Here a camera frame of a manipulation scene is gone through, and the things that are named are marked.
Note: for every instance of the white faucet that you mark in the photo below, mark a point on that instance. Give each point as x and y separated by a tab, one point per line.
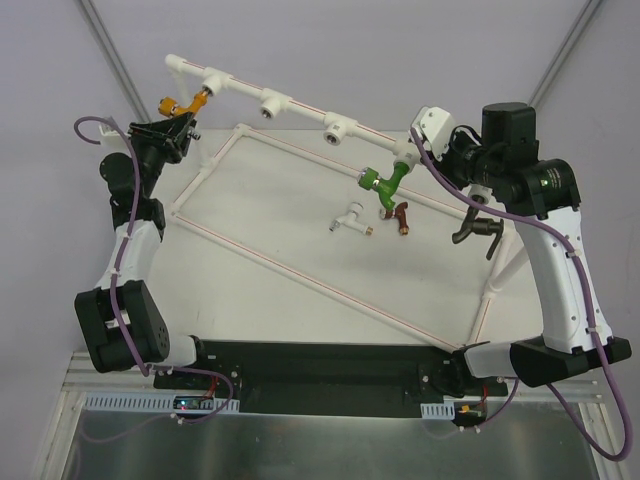
350	220

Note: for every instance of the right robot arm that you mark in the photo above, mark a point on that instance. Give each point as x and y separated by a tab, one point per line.
542	198

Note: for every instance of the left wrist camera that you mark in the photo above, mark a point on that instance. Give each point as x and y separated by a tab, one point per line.
109	137

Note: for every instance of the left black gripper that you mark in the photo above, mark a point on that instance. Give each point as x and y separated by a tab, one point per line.
163	134

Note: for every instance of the dark red faucet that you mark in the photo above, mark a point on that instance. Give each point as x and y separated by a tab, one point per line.
399	214

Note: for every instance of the cable duct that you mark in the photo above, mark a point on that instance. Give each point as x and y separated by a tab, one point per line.
452	410
158	403

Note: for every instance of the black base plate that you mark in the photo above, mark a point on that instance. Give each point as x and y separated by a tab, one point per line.
387	381

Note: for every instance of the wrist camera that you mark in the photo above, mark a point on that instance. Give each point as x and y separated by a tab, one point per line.
109	137
434	126

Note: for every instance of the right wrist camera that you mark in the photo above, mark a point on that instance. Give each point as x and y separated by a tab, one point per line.
434	126

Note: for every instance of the green faucet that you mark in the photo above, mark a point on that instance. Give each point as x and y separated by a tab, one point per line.
370	180

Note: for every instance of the right cable duct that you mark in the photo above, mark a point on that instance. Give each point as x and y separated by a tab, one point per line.
452	410

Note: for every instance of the left cable duct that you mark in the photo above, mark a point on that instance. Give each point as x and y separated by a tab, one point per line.
158	403

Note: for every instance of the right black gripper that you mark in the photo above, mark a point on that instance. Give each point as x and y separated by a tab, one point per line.
458	163

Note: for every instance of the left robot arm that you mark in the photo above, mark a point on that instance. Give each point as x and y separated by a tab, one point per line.
120	322

